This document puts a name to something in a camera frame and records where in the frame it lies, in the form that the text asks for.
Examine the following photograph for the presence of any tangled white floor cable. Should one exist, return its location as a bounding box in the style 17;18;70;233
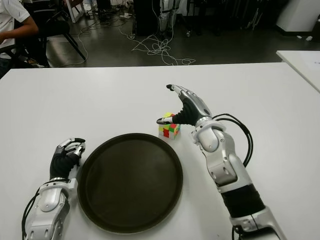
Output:
119;0;197;66

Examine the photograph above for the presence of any seated person white shirt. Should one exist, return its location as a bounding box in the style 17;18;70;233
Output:
0;0;40;78

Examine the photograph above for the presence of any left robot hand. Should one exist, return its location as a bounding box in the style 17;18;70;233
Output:
49;137;87;181

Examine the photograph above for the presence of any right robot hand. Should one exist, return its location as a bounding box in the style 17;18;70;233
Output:
156;83;213;127

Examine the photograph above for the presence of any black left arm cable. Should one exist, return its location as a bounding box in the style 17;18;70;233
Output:
21;187;43;240

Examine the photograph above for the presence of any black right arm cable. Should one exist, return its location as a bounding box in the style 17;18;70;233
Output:
212;113;254;167

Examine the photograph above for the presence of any black chair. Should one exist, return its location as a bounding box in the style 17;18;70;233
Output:
0;0;87;68

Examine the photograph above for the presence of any black cabinet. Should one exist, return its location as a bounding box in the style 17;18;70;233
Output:
133;0;163;37

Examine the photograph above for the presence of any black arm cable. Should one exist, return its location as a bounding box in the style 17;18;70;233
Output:
212;113;254;167
21;187;43;240

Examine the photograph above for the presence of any multicoloured Rubik's cube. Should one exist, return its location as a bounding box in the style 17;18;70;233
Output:
158;111;181;141

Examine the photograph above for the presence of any white pedestal cabinet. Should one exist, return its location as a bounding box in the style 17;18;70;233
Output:
274;0;320;33

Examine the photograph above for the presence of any white neighbouring table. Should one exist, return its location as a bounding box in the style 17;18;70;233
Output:
276;49;320;93

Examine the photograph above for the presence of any dark brown round plate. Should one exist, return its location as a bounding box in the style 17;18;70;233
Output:
76;132;185;235

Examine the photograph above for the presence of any white metal frame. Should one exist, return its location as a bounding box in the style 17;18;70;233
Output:
65;0;87;24

